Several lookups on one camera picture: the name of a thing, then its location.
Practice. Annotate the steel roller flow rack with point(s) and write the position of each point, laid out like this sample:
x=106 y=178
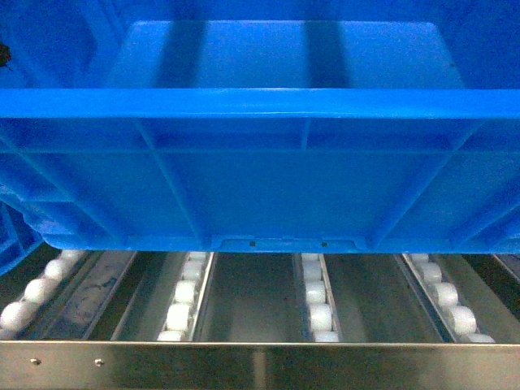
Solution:
x=101 y=329

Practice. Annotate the white roller track far left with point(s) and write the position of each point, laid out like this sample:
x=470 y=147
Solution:
x=16 y=316

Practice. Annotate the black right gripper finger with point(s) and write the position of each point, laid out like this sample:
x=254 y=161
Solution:
x=5 y=55

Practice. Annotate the white roller track right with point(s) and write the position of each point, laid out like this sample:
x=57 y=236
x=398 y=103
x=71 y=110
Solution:
x=458 y=319

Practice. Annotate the blue shelf crate near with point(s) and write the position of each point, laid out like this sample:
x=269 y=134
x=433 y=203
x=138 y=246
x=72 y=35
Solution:
x=18 y=239

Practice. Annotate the white roller track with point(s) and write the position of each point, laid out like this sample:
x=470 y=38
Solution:
x=188 y=299
x=458 y=319
x=16 y=316
x=320 y=307

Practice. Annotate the large blue plastic crate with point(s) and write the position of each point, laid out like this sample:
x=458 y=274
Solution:
x=263 y=126

